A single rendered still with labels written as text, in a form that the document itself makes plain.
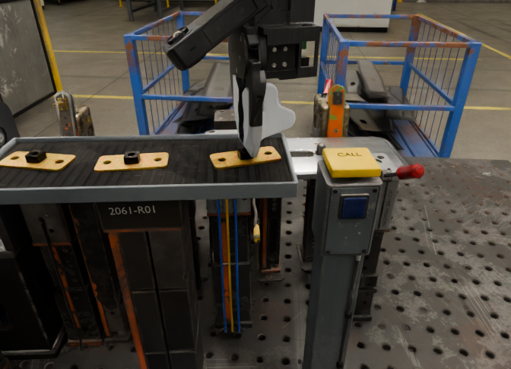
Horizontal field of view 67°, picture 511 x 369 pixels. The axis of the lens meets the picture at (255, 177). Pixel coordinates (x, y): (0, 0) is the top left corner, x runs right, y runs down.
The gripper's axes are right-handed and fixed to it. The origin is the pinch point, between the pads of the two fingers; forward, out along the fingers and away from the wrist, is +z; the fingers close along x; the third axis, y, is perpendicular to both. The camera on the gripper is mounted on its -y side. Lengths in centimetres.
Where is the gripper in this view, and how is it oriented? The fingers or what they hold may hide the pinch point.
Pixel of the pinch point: (245, 144)
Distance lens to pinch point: 47.5
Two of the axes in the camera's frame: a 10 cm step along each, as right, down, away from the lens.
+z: 0.0, 8.7, 5.0
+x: -3.0, -4.8, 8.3
